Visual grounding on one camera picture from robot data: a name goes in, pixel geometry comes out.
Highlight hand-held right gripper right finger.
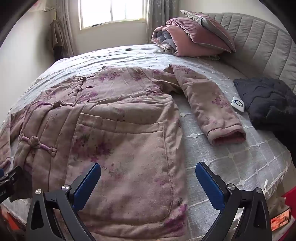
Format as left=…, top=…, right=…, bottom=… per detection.
left=195, top=161, right=273, bottom=241

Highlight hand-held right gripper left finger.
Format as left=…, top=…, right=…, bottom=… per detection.
left=25, top=162, right=102, bottom=241

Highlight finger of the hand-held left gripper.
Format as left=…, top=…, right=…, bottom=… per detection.
left=0, top=165, right=24, bottom=202

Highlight floral padded jacket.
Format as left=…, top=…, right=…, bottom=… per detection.
left=0, top=64, right=247, bottom=241

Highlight hanging dark clothes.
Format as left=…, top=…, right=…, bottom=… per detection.
left=50, top=19, right=64, bottom=62

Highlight grey checked bedspread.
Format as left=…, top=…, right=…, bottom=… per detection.
left=0, top=44, right=293, bottom=241

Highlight red object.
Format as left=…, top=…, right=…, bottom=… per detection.
left=269, top=189, right=295, bottom=232
left=0, top=204, right=26, bottom=232

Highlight small white device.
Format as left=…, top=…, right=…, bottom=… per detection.
left=231, top=96, right=245, bottom=114

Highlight dark quilted cloth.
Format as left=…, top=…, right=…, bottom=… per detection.
left=233, top=77, right=296, bottom=138

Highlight folded pink quilt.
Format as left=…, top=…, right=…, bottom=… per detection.
left=151, top=24, right=220, bottom=61

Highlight grey padded headboard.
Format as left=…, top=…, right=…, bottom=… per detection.
left=203, top=13, right=296, bottom=93

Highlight pink velvet pillow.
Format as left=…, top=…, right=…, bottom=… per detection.
left=165, top=10, right=236, bottom=54

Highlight grey patterned curtain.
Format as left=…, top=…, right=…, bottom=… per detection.
left=146, top=0, right=184, bottom=45
left=55, top=0, right=79, bottom=56

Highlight window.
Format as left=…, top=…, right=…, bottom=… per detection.
left=79, top=0, right=149, bottom=30

